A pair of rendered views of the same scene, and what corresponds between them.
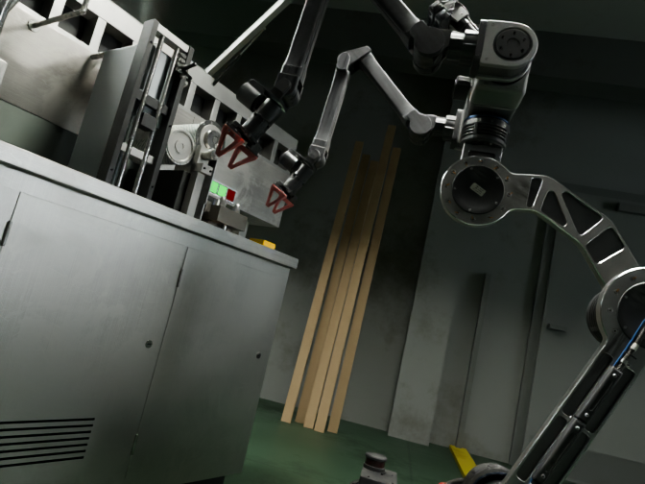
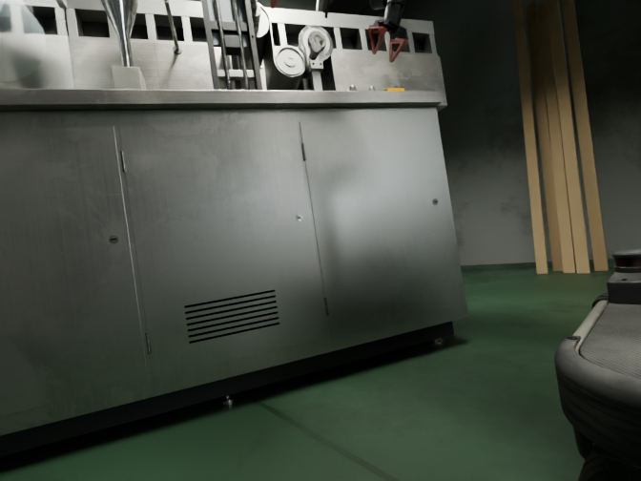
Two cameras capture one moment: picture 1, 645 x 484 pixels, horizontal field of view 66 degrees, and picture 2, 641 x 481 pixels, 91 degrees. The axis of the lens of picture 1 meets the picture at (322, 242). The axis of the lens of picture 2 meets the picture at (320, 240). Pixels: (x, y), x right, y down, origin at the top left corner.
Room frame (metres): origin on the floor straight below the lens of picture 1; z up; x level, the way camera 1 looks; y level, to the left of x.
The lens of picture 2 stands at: (0.73, -0.22, 0.43)
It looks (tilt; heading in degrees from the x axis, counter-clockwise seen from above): 1 degrees up; 38
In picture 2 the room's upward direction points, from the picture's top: 8 degrees counter-clockwise
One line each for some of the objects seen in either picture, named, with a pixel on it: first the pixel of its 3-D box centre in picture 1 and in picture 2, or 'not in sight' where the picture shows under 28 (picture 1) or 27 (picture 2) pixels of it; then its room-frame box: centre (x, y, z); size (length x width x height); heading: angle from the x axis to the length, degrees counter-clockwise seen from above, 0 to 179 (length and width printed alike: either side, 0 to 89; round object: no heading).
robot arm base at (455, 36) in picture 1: (465, 47); not in sight; (1.17, -0.25, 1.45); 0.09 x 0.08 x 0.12; 169
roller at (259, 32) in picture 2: not in sight; (249, 41); (1.66, 0.75, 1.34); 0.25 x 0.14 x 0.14; 55
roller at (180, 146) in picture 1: (158, 146); (284, 77); (1.76, 0.67, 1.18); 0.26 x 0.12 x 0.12; 55
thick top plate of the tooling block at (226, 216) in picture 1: (198, 215); not in sight; (2.03, 0.53, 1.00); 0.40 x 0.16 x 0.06; 55
